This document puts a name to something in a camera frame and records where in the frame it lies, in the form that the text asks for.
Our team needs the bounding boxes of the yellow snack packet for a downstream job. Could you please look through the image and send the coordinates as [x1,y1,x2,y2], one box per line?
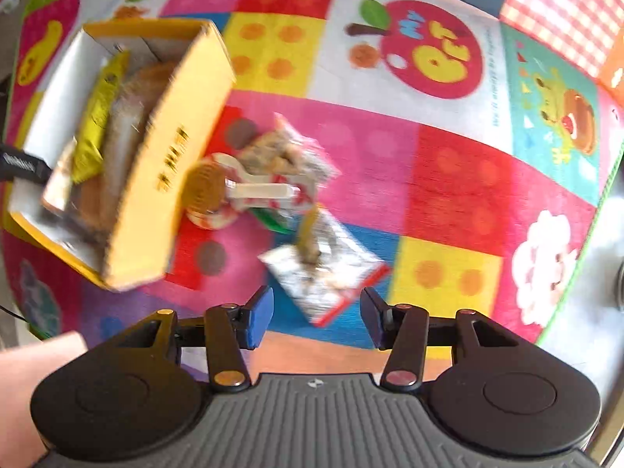
[71,50,131,185]

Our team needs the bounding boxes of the clear snack bag red edge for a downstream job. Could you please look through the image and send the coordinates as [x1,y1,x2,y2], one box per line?
[259,205,390,328]

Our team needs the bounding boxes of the yellow cardboard box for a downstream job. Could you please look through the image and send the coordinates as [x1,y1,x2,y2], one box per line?
[7,18,235,291]

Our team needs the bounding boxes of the spiral lollipop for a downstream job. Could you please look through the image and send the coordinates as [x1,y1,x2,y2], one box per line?
[181,152,317,230]

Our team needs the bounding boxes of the person's hand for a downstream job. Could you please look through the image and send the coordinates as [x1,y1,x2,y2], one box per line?
[0,332,87,468]

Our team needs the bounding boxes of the colourful cartoon patchwork blanket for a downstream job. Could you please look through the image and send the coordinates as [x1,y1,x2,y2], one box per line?
[1,0,623,368]

